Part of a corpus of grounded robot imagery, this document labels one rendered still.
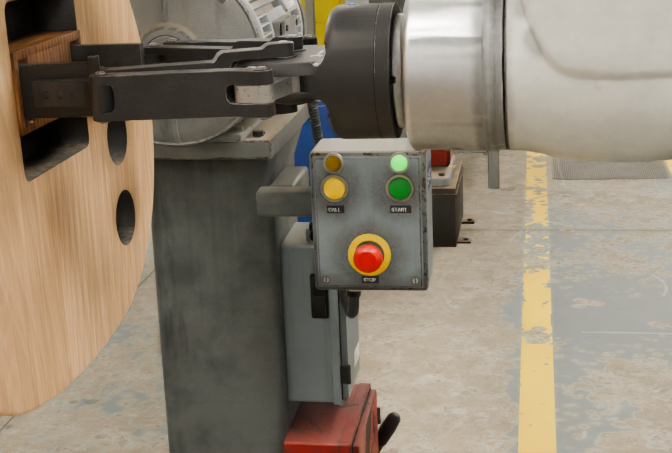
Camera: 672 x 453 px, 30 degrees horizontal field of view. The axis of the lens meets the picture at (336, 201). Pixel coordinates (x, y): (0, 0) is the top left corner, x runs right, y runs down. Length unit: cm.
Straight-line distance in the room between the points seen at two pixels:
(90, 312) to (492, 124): 29
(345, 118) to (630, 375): 327
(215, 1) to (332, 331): 58
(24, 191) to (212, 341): 132
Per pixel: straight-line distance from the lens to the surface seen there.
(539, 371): 392
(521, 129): 66
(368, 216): 172
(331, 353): 201
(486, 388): 379
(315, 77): 67
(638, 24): 63
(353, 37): 67
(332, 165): 171
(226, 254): 196
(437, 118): 66
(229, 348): 201
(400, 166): 169
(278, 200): 184
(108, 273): 84
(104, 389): 394
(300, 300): 199
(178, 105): 66
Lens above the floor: 148
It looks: 14 degrees down
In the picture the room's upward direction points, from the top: 2 degrees counter-clockwise
